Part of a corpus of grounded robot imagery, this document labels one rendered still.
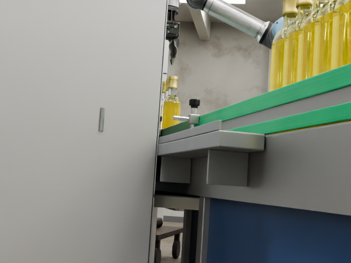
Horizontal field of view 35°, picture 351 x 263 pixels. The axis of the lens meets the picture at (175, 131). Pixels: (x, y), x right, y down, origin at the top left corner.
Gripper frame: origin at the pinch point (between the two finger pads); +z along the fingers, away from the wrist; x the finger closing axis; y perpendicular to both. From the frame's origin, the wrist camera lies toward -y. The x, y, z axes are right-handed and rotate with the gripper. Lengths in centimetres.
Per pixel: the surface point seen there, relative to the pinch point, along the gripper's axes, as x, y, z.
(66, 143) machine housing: -37, 69, 39
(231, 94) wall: 329, -877, -145
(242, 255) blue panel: -3, 103, 60
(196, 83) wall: 260, -904, -164
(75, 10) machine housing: -38, 69, 5
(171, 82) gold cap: -0.9, 18.7, 11.7
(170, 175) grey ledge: -11, 69, 45
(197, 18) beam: 213, -756, -258
